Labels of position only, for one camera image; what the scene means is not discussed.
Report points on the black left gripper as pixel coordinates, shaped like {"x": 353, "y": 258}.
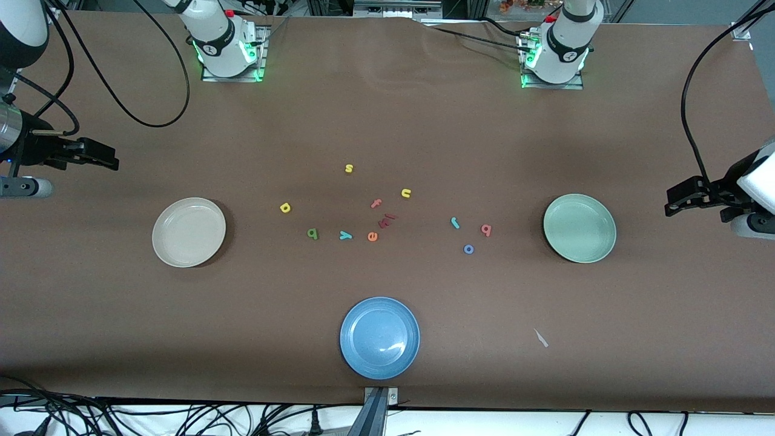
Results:
{"x": 724, "y": 189}

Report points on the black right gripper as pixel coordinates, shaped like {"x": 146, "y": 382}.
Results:
{"x": 37, "y": 148}

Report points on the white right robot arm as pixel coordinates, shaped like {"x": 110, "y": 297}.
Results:
{"x": 218, "y": 42}

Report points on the pale green plate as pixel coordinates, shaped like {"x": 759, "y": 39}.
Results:
{"x": 579, "y": 229}

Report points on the beige brown plate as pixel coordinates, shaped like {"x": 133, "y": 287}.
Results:
{"x": 189, "y": 233}

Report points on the white tape scrap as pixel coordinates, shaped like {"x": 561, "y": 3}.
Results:
{"x": 540, "y": 338}

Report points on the orange background object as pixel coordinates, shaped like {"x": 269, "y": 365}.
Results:
{"x": 514, "y": 5}

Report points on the brown paper table cover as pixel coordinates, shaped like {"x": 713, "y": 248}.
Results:
{"x": 387, "y": 121}

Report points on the grey power strip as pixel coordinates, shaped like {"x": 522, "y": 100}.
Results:
{"x": 393, "y": 9}

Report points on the blue plate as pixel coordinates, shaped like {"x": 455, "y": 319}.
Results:
{"x": 379, "y": 338}

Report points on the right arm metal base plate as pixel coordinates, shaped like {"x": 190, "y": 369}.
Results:
{"x": 233, "y": 79}

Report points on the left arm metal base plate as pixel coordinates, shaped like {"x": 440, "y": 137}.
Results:
{"x": 551, "y": 86}

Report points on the aluminium frame post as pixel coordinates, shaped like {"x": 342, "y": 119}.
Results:
{"x": 742, "y": 30}

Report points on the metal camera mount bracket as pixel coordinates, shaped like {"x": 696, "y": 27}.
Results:
{"x": 375, "y": 412}

